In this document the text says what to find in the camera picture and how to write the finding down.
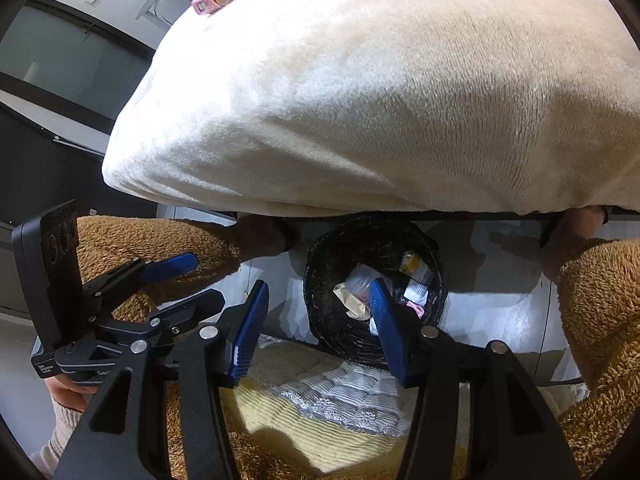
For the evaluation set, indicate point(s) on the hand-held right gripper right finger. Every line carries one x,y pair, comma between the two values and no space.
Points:
387,330

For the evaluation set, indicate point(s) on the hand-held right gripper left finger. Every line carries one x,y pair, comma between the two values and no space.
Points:
247,335

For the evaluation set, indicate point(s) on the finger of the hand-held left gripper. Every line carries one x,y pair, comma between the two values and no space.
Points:
190,307
170,265

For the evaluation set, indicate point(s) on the brown paper bag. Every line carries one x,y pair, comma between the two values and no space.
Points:
350,303

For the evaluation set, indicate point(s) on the white labelled wrapper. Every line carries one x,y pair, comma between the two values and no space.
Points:
418,287

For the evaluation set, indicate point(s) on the clear plastic bottle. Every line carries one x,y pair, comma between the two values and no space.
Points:
361,280

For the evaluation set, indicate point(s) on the round bin with black bag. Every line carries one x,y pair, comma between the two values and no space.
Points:
325,310

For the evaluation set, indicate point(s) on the yellow snack wrapper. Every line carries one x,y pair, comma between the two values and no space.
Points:
412,262

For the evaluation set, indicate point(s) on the person's left forearm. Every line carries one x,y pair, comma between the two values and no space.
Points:
57,440

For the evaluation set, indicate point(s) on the person's left hand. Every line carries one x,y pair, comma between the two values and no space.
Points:
70,395

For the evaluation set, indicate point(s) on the person's left leg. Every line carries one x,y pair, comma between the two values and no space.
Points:
150,240

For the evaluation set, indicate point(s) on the person's leg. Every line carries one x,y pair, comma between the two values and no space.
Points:
150,240
600,320

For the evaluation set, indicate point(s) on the black flat panel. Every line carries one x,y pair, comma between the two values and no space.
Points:
35,160

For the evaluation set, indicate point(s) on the frosted glass door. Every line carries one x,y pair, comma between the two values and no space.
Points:
65,60

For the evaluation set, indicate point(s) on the person's right leg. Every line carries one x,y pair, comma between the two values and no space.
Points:
600,320

